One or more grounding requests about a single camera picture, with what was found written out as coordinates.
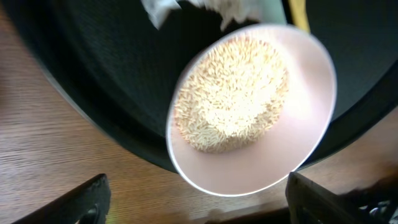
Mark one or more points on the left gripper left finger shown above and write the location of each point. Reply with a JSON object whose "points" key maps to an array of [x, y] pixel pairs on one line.
{"points": [[88, 203]]}

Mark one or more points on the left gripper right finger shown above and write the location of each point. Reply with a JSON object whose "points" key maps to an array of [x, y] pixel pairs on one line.
{"points": [[311, 203]]}

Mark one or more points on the pink bowl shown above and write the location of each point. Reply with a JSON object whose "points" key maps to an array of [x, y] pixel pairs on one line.
{"points": [[287, 145]]}

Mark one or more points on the rice grains pile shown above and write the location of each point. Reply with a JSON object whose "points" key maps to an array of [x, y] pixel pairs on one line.
{"points": [[233, 95]]}

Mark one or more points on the round black serving tray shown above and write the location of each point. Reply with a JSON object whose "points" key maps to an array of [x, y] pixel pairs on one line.
{"points": [[111, 63]]}

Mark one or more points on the yellow plastic knife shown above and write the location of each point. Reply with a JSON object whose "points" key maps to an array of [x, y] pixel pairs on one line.
{"points": [[299, 14]]}

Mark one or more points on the light green plastic knife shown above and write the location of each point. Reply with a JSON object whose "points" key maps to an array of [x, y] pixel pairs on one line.
{"points": [[271, 11]]}

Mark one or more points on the crumpled white napkin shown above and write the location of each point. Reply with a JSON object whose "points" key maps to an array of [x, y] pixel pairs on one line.
{"points": [[229, 10]]}

